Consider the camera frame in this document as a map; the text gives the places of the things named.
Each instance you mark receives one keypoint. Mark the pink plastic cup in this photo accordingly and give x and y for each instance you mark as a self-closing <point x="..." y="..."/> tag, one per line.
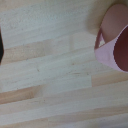
<point x="108" y="36"/>

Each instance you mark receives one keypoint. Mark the bright blue vase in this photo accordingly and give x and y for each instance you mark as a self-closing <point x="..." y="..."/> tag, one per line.
<point x="1" y="46"/>

